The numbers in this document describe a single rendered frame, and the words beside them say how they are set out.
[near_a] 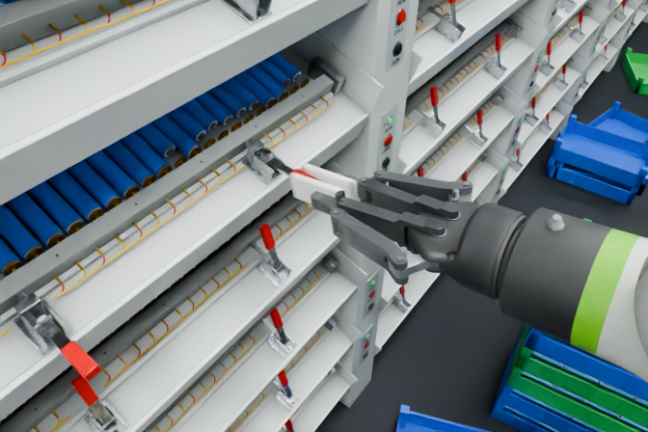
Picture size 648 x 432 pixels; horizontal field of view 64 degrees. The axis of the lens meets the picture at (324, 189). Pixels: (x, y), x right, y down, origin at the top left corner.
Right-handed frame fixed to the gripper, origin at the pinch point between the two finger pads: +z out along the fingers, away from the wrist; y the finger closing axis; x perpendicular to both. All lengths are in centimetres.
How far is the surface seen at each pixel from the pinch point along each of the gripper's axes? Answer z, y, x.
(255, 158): 8.8, -1.0, 1.7
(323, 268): 19.4, 15.9, -35.3
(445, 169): 16, 56, -37
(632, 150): -5, 156, -83
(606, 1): 13, 158, -31
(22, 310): 8.9, -27.2, 2.5
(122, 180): 14.1, -13.4, 4.9
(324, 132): 8.3, 10.1, -0.7
